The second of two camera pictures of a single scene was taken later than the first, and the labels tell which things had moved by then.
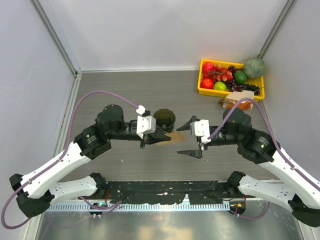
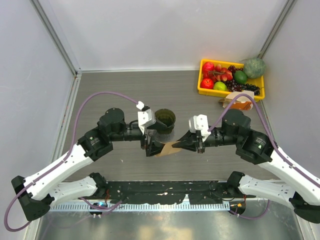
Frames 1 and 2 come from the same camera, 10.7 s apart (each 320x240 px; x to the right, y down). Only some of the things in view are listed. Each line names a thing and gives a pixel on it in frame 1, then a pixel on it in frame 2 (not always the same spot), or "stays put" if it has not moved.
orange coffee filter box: (233, 98) stays put
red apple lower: (207, 83) stays put
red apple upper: (208, 66) stays put
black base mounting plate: (168, 191) stays put
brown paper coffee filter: (176, 137) to (168, 149)
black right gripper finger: (197, 153) to (189, 141)
